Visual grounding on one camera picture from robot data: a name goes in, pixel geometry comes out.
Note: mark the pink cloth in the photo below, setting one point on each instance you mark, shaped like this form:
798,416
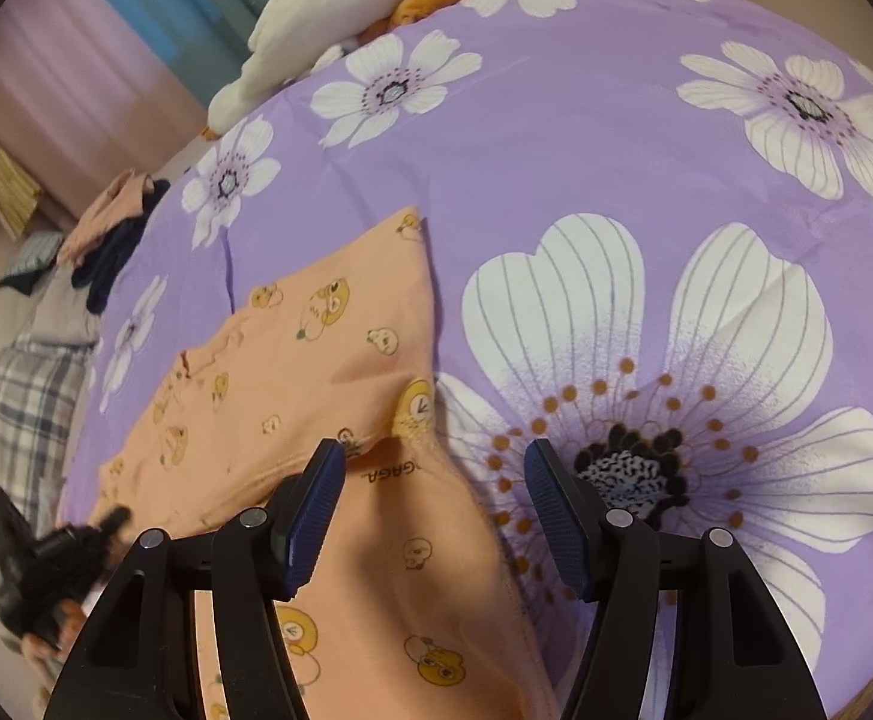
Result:
110,210

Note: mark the pink curtain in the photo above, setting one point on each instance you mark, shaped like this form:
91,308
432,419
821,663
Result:
54,105

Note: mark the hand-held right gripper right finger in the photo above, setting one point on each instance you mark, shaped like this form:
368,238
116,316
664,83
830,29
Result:
556,525

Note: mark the orange cartoon print garment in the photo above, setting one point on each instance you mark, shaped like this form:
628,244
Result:
294,360

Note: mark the white and orange pillow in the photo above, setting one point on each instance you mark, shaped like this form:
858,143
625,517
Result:
309,22

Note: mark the plaid cloth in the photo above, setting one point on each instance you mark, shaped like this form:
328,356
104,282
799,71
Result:
39,405

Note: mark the purple floral bedsheet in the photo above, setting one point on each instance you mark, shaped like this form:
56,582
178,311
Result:
594,150

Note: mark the striped grey pillow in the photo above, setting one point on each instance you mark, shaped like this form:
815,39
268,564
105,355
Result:
31,259

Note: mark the dark navy cloth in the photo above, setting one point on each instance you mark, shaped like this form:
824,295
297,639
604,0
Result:
117,262

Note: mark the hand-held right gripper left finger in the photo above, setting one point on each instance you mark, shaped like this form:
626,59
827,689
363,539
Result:
315,521

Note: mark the wooden slatted chair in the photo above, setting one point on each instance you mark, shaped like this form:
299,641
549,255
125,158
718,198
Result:
10,191

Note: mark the grey cloth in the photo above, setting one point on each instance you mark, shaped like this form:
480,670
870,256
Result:
54,315

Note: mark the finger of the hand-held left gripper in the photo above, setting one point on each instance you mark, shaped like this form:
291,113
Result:
112,521

